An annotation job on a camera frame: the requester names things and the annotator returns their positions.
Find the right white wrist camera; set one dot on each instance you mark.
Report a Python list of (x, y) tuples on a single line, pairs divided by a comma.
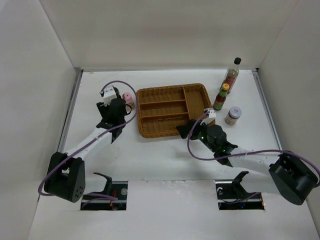
[(210, 116)]

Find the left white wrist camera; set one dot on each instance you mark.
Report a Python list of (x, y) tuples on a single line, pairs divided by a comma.
[(107, 95)]

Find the brown wicker divided basket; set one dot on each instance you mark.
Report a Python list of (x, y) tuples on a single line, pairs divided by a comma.
[(162, 109)]

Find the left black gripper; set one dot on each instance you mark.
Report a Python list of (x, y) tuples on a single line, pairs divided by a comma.
[(104, 109)]

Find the black-capped shaker blue label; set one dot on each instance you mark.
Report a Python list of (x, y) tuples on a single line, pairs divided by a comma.
[(116, 93)]

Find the yellow-capped red sauce bottle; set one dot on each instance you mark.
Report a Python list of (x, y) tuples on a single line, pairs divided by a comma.
[(221, 97)]

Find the short red-labelled jar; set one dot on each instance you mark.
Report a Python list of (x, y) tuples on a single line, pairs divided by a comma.
[(233, 115)]

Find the tall black-capped sauce bottle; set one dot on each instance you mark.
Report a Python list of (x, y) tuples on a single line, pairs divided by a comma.
[(232, 73)]

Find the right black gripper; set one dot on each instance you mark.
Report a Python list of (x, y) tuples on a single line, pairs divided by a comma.
[(184, 130)]

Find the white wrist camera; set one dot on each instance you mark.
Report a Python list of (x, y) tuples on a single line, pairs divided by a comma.
[(210, 116), (107, 95)]

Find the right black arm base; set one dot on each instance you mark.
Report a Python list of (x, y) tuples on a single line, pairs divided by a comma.
[(232, 196)]

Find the pink-capped spice shaker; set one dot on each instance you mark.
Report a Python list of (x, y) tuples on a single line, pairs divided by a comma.
[(128, 99)]

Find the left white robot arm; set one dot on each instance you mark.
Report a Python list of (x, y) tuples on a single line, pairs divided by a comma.
[(66, 177)]

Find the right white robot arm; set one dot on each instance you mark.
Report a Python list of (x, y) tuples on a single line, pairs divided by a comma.
[(263, 171)]

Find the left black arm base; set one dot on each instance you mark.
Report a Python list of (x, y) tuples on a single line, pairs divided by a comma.
[(103, 194)]

